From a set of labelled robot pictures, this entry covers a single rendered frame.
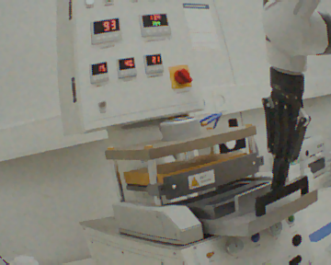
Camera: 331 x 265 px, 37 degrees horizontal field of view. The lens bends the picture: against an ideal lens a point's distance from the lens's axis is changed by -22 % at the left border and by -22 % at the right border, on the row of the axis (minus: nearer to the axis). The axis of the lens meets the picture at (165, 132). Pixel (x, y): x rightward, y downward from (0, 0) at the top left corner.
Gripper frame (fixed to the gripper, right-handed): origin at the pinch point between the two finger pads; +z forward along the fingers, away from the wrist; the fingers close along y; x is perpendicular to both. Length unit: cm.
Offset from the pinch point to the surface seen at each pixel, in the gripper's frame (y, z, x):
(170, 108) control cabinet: -45.4, 1.4, 7.8
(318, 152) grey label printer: -60, 36, 96
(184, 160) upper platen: -28.9, 6.3, -0.4
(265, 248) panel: -1.1, 18.6, 2.1
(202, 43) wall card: -99, 0, 60
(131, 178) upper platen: -34.3, 10.5, -9.3
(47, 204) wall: -74, 35, -16
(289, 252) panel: 2.1, 21.6, 8.7
